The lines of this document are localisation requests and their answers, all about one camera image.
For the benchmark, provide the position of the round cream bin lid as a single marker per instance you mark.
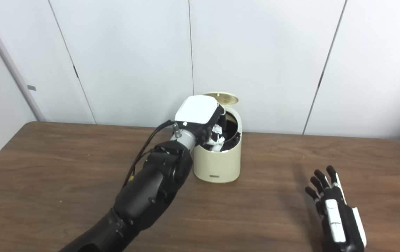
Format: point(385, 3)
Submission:
point(228, 99)

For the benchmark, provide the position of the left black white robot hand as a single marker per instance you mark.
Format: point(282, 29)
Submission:
point(196, 110)

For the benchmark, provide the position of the grey wall corner post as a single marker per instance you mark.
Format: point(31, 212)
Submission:
point(11, 66)

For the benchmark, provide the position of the small grey wall tag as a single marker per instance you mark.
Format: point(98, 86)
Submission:
point(31, 88)

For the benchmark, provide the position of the cream-colored desktop bin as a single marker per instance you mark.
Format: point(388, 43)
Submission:
point(217, 164)

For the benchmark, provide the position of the white paper ball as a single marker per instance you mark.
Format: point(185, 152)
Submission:
point(216, 131)

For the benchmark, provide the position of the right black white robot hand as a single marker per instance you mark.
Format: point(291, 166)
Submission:
point(336, 220)

